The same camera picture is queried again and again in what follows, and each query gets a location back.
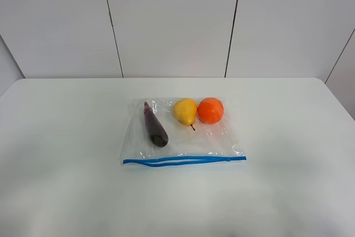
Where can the clear zip bag blue zipper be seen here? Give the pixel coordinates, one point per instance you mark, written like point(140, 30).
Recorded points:
point(194, 144)

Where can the purple eggplant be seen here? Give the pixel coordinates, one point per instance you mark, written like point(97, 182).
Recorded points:
point(157, 134)

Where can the orange fruit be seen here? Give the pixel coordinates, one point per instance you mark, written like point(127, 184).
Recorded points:
point(210, 110)

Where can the yellow pear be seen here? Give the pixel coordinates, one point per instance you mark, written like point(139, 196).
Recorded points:
point(185, 111)

